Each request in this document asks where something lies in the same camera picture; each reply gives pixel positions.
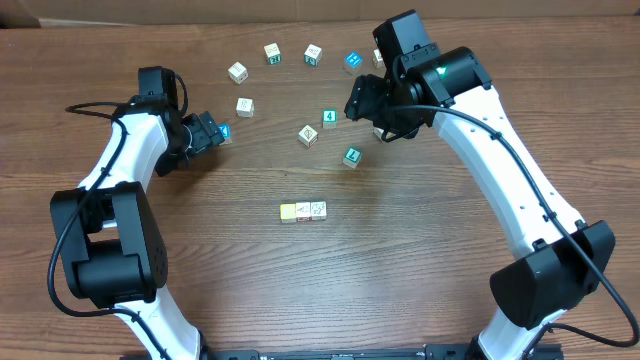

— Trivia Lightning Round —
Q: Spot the blue X wooden block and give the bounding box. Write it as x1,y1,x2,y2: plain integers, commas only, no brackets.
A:
219,124,232,144

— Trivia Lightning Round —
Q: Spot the green 4 wooden block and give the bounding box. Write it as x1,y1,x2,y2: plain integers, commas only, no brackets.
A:
322,109,337,129

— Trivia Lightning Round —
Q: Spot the wooden block yellow blue side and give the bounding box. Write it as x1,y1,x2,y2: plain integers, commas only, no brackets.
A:
228,62,248,84

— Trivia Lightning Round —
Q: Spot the number 2 wooden block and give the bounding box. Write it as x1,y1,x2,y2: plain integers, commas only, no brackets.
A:
298,125,318,147

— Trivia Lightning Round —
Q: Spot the yellow top wooden block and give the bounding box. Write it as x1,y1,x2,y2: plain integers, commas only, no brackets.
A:
280,203,297,223

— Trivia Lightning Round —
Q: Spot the red E wooden block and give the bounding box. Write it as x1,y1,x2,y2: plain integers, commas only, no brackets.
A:
310,201,327,221

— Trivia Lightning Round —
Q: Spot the red D wooden block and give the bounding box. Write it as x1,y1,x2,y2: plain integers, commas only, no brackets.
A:
295,202,312,222

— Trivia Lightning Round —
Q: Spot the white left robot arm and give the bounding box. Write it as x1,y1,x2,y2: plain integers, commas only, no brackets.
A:
47,66,231,359

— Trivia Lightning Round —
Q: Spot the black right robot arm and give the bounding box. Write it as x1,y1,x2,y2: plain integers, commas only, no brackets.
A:
345,10,616,359

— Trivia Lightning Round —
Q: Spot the plain X wooden block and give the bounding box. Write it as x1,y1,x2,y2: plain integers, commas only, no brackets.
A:
373,128,384,141

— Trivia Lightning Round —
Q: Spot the blue top wooden block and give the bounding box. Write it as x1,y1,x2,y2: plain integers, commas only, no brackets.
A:
344,52,363,75

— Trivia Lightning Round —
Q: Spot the green L wooden block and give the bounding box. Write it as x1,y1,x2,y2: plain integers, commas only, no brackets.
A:
343,146,362,169

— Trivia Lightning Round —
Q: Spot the green J wooden block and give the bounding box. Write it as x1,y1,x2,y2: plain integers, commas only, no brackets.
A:
304,44,322,66

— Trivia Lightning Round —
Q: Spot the green R wooden block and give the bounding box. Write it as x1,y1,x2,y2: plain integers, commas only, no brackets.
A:
264,43,282,65

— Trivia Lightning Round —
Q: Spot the cardboard back panel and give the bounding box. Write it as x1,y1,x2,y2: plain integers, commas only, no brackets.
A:
1,0,639,28

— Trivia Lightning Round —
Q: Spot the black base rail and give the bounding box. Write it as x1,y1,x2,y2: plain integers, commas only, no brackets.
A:
119,343,566,360

